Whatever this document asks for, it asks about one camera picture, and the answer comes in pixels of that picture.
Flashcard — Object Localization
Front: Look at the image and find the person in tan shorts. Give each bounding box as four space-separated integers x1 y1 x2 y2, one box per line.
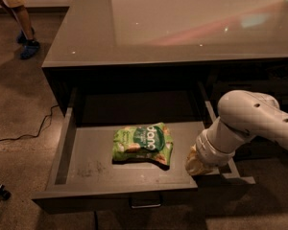
0 0 40 59

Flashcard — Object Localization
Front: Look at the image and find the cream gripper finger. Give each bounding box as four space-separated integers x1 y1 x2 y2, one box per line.
185 145 213 176

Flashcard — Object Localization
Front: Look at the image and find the thin black floor cable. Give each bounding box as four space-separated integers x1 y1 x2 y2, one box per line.
0 104 60 146

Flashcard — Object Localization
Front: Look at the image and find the grey drawer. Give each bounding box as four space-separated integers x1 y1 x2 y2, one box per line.
33 89 254 214

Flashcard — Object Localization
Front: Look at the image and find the grey drawer cabinet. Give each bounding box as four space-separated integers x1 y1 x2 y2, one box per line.
41 0 288 165

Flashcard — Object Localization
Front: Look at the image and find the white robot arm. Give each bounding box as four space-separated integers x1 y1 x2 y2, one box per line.
185 90 288 175

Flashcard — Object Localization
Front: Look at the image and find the green snack bag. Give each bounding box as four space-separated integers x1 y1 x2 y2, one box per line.
112 123 174 168

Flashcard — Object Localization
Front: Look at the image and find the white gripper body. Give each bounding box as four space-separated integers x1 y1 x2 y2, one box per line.
195 129 235 168

